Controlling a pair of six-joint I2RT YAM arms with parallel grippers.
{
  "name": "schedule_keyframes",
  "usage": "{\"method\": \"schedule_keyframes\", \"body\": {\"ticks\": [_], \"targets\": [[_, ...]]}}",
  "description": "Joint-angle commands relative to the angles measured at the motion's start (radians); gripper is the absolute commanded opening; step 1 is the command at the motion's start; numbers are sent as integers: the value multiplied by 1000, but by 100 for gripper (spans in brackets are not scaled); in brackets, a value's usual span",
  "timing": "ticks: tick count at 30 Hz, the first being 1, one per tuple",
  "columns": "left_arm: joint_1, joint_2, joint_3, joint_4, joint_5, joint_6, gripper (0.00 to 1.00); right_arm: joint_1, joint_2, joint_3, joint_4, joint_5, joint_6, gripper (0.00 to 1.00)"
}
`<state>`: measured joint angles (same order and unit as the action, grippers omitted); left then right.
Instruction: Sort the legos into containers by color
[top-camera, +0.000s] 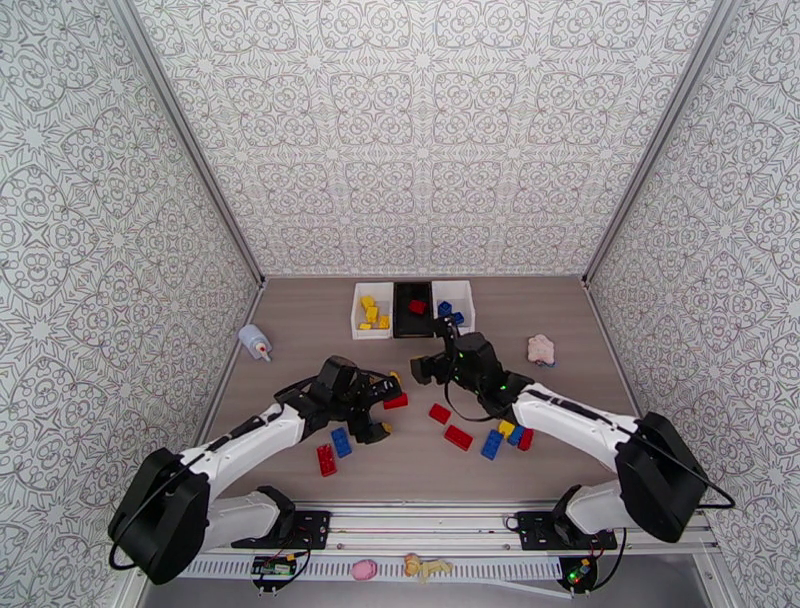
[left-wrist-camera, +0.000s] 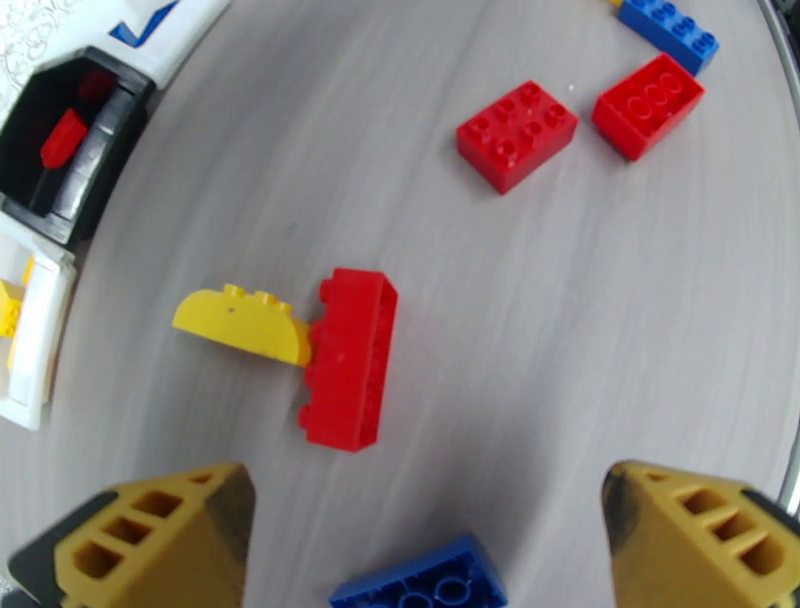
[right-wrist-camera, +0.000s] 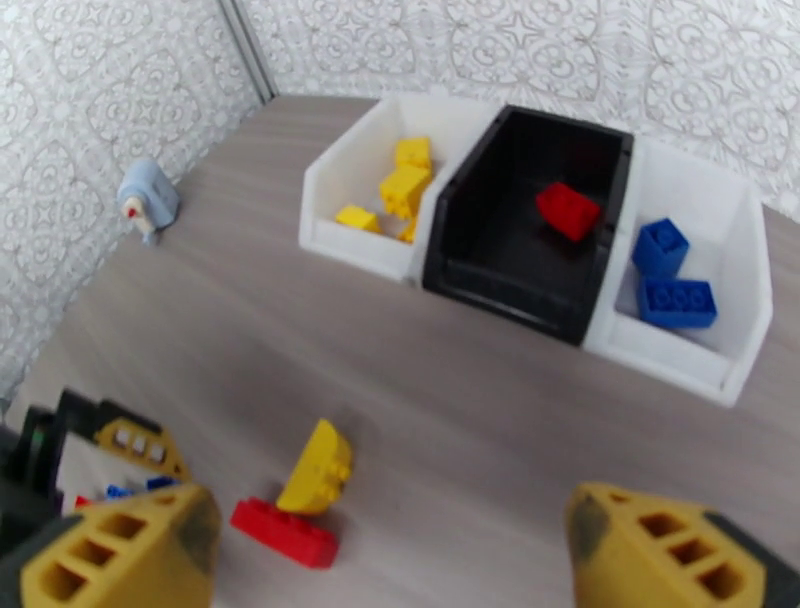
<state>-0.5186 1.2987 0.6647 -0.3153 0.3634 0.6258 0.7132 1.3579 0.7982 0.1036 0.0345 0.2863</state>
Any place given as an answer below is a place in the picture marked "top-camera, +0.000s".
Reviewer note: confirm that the blue two-by-four lego brick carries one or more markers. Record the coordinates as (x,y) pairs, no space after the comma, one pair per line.
(340,442)
(492,445)

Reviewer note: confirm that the red two-by-four lego brick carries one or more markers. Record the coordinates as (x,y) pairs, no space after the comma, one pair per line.
(325,459)

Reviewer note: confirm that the red long lego brick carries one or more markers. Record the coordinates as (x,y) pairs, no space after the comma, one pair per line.
(458,437)

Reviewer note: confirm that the yellow two-by-two lego brick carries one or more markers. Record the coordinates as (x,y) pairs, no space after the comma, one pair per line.
(367,303)

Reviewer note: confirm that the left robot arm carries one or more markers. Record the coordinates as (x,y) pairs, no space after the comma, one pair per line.
(250,437)

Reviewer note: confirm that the black plastic bin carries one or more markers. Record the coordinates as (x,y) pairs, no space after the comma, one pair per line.
(412,325)

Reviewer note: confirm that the white plastic bin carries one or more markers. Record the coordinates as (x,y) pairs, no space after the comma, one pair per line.
(373,333)
(465,294)

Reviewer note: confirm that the pink plush toy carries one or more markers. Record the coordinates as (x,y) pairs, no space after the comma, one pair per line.
(541,350)

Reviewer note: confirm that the light blue squeeze bottle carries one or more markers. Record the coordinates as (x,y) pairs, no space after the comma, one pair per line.
(253,340)

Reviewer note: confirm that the small pink toy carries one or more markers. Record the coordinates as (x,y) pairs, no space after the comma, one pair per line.
(362,569)

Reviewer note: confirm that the beige toy figure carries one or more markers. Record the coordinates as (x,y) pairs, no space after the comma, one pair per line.
(427,565)

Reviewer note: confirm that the small green circuit board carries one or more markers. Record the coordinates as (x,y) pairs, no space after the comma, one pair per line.
(578,572)
(274,567)

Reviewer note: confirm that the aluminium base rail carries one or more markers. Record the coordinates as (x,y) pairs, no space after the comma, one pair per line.
(425,531)

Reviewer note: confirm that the aluminium corner post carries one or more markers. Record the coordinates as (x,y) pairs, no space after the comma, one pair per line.
(187,144)
(650,147)

